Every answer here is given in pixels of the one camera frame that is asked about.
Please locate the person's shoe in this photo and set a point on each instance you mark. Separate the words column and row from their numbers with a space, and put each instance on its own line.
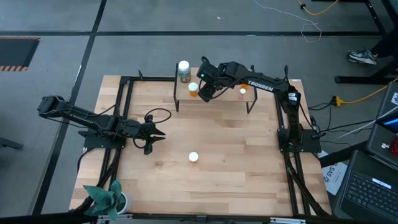
column 360, row 56

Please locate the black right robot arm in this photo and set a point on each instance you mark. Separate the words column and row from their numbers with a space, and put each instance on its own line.
column 264, row 85

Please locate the black desk leg frame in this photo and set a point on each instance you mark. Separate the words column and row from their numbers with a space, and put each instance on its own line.
column 357, row 80

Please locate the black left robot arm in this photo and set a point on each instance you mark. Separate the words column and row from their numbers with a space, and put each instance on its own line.
column 77, row 115

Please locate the slim pink pill bottle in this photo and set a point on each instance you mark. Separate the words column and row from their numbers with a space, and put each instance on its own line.
column 242, row 91

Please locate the white plant pot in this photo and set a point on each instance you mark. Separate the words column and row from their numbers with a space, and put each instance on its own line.
column 124, row 203

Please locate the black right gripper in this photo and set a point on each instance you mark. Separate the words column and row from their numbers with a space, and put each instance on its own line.
column 210, row 86

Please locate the green leafy plant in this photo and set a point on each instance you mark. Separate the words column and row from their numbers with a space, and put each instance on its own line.
column 104, row 199

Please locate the amber pill bottle white cap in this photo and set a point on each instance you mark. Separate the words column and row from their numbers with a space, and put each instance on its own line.
column 193, row 156
column 193, row 86
column 244, row 86

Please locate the wooden shelf black metal frame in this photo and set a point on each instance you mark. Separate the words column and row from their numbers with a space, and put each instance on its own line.
column 182, row 94

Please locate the black mat hazard stripes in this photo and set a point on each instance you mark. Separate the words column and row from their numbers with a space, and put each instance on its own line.
column 15, row 51

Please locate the black chair base leg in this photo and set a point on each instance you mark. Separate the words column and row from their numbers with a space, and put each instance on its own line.
column 9, row 143

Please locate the black aluminium table frame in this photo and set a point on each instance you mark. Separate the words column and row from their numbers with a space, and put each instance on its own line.
column 155, row 78

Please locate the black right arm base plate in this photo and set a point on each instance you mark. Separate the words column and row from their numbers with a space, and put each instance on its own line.
column 311, row 140

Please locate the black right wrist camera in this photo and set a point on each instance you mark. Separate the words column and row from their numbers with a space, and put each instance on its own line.
column 205, row 69

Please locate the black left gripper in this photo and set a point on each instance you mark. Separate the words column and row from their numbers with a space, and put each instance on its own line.
column 136, row 130

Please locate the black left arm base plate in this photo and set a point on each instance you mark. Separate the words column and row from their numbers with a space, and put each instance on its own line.
column 99, row 143

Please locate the black keyboard laptop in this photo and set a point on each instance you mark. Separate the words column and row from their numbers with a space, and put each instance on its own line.
column 370, row 189

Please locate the person's leg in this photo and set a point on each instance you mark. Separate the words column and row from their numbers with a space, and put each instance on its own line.
column 387, row 43

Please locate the silver metal bracket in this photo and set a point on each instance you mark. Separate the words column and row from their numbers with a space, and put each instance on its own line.
column 287, row 221

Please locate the white printed paper sheet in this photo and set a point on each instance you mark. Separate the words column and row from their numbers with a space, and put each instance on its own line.
column 332, row 177

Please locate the gummy vitamin bottle green label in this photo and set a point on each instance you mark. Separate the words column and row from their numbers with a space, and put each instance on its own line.
column 184, row 66

